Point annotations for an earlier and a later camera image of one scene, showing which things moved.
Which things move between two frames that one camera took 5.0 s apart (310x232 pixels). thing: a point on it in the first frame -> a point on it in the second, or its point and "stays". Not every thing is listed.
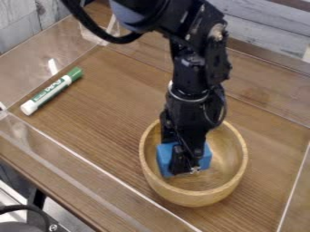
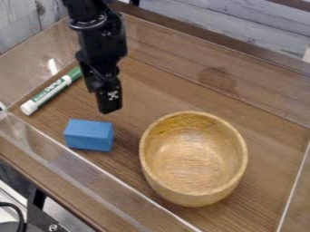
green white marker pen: [71, 76] stays
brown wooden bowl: [204, 188] stays
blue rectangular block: [165, 156] -> [90, 134]
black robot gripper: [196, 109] -> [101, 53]
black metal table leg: [35, 197] stays
